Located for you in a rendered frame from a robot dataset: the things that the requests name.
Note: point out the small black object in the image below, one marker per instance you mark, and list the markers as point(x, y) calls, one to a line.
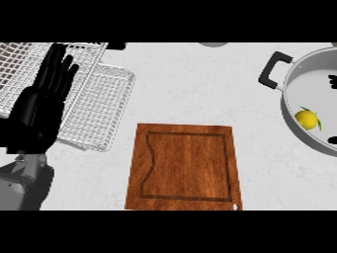
point(115, 45)

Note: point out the brown wooden cutting board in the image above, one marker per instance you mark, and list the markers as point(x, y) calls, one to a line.
point(188, 164)

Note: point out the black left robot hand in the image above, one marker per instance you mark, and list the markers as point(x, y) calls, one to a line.
point(37, 112)

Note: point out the grey round object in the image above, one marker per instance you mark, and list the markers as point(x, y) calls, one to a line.
point(213, 44)

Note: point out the yellow lemon with green leaf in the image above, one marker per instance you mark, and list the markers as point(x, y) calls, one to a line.
point(305, 118)

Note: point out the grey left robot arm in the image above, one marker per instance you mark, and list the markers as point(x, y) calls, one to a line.
point(11, 187)

